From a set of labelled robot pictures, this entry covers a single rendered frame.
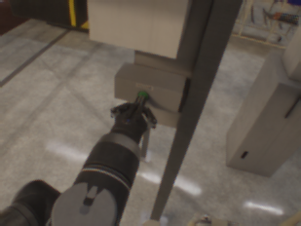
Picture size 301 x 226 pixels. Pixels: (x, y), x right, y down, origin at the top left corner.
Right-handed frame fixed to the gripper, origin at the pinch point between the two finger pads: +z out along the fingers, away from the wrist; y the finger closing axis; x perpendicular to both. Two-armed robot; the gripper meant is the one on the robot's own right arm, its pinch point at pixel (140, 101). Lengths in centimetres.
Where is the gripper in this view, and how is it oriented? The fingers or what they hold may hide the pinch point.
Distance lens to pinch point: 61.7
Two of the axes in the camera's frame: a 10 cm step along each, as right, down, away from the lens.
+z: 2.5, -6.6, 7.1
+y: -9.6, -2.5, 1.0
